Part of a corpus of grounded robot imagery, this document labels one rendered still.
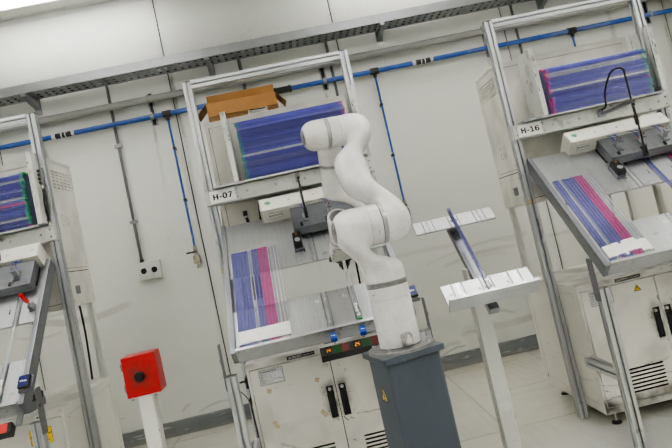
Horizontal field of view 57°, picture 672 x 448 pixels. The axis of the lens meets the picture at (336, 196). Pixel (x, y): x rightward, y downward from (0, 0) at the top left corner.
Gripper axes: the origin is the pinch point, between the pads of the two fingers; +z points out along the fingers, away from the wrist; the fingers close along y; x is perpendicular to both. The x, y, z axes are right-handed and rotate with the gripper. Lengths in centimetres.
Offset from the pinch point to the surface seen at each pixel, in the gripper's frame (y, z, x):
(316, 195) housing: 4.1, 0.4, -39.1
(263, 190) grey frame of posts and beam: 27, -1, -47
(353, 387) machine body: 7, 38, 36
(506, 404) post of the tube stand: -49, 31, 60
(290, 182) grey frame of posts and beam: 14.2, -2.0, -47.9
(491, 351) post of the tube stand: -48, 19, 43
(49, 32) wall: 153, 28, -258
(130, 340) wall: 140, 156, -82
